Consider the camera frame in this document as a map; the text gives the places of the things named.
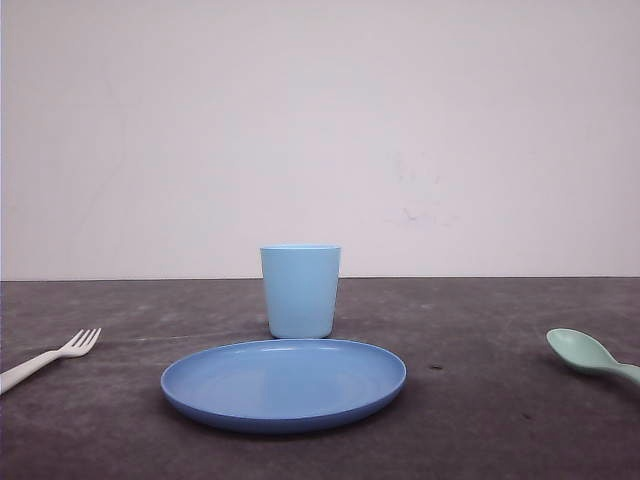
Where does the light blue plastic cup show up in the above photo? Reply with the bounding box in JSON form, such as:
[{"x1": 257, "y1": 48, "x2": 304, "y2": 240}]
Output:
[{"x1": 260, "y1": 244, "x2": 341, "y2": 338}]

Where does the mint green plastic spoon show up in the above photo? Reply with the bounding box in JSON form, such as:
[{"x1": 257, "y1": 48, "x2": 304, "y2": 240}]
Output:
[{"x1": 546, "y1": 328, "x2": 639, "y2": 384}]

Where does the white plastic fork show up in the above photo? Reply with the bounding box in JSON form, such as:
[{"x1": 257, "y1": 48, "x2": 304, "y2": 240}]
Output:
[{"x1": 1, "y1": 328, "x2": 102, "y2": 394}]

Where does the blue plastic plate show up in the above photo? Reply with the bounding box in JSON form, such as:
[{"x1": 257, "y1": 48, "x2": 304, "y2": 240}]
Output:
[{"x1": 160, "y1": 339, "x2": 407, "y2": 434}]

